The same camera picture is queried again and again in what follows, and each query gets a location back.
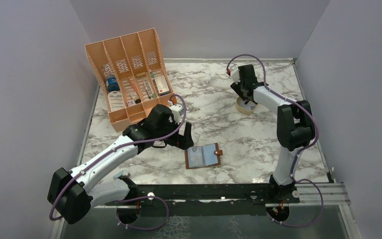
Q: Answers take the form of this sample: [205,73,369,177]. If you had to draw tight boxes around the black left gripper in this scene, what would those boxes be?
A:
[155,117,194,150]

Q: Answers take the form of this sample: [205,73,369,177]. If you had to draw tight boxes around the brown leather card holder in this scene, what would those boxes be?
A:
[185,143,223,169]

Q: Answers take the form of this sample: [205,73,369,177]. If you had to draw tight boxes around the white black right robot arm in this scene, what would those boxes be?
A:
[226,64,316,203]

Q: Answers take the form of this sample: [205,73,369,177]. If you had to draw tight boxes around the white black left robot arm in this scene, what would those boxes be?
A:
[47,104,194,224]

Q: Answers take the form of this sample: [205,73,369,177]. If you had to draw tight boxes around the beige oval card tray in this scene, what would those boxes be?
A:
[235,97,257,115]

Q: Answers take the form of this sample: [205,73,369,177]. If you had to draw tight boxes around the white red card box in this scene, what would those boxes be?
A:
[154,75,171,96]

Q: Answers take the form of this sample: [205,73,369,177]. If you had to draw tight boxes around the white label packet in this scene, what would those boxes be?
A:
[107,91,125,112]

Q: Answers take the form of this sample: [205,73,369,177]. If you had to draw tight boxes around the orange plastic desk organizer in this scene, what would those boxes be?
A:
[85,28,177,132]

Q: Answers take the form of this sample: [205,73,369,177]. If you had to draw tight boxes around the blue round tape roll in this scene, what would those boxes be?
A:
[106,76,120,93]

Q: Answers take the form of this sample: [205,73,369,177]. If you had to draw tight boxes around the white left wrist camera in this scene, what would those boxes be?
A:
[169,103,185,124]

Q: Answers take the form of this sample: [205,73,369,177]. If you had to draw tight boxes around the black metal mounting rail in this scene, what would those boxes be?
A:
[115,183,299,217]

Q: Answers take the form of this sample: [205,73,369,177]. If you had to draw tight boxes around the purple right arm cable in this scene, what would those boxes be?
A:
[226,54,324,228]

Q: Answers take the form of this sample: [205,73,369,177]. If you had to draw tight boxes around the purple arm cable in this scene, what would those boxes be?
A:
[226,54,324,228]
[48,94,188,231]

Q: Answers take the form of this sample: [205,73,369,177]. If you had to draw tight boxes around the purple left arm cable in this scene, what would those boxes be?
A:
[48,94,188,231]

